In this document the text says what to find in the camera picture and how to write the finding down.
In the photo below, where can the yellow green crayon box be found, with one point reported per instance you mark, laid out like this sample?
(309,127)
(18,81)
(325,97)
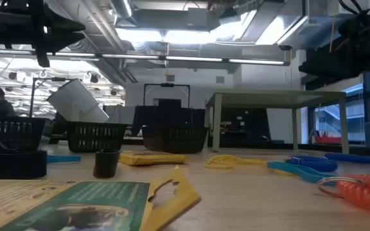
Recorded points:
(75,202)
(153,158)

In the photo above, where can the grey metal stand frame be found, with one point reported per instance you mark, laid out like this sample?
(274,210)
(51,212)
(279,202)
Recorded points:
(31,96)

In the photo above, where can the person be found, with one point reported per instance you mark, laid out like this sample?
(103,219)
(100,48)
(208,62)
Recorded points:
(0,93)

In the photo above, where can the black curtain partition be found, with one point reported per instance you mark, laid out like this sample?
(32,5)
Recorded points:
(172,110)

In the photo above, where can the orange spiral coil keyring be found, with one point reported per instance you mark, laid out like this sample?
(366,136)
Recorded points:
(365,192)

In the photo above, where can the long linear ceiling light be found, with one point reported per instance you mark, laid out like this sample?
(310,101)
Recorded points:
(191,59)

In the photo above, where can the round silver ventilation duct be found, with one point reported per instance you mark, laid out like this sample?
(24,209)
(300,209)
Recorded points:
(122,8)

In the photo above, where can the green perforated metal shelf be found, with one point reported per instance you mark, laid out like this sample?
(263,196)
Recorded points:
(268,97)

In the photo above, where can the black table frame rail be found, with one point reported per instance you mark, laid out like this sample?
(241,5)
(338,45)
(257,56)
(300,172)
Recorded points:
(268,147)

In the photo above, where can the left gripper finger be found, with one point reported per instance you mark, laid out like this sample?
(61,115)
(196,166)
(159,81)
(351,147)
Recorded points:
(63,27)
(59,40)

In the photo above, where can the black gantry frame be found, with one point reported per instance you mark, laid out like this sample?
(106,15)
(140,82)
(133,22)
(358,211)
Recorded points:
(167,85)

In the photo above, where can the black wide rubber band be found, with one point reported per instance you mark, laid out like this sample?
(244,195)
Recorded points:
(11,165)
(106,163)

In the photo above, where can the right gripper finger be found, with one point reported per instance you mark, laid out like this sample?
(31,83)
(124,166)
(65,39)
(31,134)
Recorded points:
(320,70)
(326,53)

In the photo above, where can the blue spiral coil keyring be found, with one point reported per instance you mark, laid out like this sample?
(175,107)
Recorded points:
(348,158)
(316,164)

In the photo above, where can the grey ceiling box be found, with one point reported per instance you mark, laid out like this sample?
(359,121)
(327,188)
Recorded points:
(198,17)

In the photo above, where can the grey cloth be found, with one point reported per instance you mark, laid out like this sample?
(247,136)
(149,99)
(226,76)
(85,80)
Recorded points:
(120,114)

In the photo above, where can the red bin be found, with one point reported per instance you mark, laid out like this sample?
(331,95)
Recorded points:
(328,140)

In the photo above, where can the black slotted plastic basket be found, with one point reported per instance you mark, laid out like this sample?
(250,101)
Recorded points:
(95,136)
(11,131)
(175,139)

